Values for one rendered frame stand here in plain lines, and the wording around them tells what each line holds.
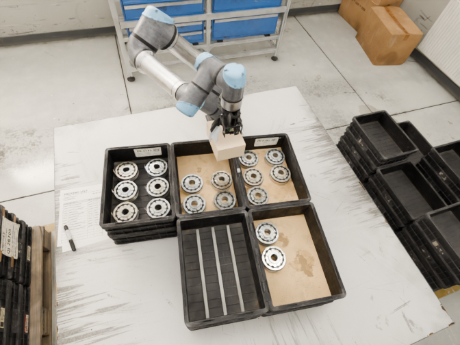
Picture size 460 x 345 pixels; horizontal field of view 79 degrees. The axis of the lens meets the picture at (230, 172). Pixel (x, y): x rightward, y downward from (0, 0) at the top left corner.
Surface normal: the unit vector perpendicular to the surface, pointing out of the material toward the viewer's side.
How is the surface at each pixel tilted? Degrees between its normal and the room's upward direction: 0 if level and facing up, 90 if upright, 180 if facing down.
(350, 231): 0
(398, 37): 89
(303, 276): 0
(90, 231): 0
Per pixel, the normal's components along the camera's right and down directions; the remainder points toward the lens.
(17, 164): 0.08, -0.54
